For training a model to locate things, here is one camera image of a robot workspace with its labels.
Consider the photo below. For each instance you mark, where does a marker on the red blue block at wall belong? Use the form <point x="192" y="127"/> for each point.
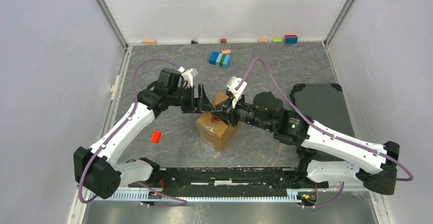
<point x="290" y="39"/>

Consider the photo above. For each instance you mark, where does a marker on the tan wooden block on stack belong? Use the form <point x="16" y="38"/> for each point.
<point x="226" y="51"/>

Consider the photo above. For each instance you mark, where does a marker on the blue green block stack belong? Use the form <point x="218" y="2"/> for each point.
<point x="219" y="59"/>

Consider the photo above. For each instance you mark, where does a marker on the brown cardboard express box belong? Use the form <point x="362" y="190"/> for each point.
<point x="214" y="134"/>

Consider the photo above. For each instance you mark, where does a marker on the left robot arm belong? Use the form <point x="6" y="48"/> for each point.
<point x="97" y="169"/>

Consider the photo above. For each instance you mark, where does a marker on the white toothed cable duct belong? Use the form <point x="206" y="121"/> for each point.
<point x="143" y="195"/>

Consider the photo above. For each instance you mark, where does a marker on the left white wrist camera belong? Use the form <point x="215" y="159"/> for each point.
<point x="187" y="76"/>

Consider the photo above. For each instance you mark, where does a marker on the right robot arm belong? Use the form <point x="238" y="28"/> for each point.
<point x="359" y="162"/>

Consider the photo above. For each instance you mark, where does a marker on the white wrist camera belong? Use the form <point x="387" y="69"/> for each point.
<point x="187" y="76"/>
<point x="236" y="87"/>

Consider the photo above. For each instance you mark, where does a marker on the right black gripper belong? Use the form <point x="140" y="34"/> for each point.
<point x="227" y="114"/>

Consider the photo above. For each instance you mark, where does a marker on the small red block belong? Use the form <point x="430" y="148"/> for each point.
<point x="156" y="137"/>

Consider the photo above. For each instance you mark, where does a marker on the tan block at wall left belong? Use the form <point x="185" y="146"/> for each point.
<point x="149" y="42"/>

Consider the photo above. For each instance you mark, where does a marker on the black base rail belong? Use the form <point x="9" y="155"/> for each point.
<point x="229" y="181"/>

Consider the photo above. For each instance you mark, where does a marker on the green block at wall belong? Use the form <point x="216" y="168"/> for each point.
<point x="277" y="40"/>

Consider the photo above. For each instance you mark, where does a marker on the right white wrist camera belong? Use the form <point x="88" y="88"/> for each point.
<point x="236" y="87"/>

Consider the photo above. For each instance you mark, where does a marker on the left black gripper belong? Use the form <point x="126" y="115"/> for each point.
<point x="193" y="107"/>

